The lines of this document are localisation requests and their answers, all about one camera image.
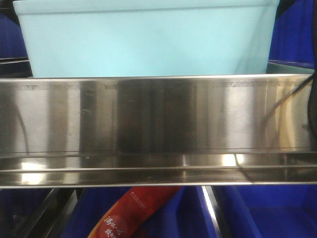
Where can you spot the dark blue crate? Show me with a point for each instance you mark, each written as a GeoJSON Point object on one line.
{"type": "Point", "coordinates": [269, 211]}
{"type": "Point", "coordinates": [11, 39]}
{"type": "Point", "coordinates": [184, 216]}
{"type": "Point", "coordinates": [292, 34]}

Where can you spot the stainless steel shelf rail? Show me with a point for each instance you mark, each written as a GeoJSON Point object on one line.
{"type": "Point", "coordinates": [197, 130]}

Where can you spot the dark blue crate lower right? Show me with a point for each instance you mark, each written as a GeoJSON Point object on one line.
{"type": "Point", "coordinates": [269, 211]}

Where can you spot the dark blue crate upper left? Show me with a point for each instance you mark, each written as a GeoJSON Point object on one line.
{"type": "Point", "coordinates": [11, 39]}

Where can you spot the red snack package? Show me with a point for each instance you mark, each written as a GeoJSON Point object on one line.
{"type": "Point", "coordinates": [130, 211]}

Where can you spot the light blue plastic bin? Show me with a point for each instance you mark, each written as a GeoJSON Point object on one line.
{"type": "Point", "coordinates": [97, 38]}

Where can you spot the dark blue crate upper right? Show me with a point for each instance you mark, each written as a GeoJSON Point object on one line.
{"type": "Point", "coordinates": [292, 34]}

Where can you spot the dark blue crate lower middle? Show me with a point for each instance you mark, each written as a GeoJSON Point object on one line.
{"type": "Point", "coordinates": [184, 216]}

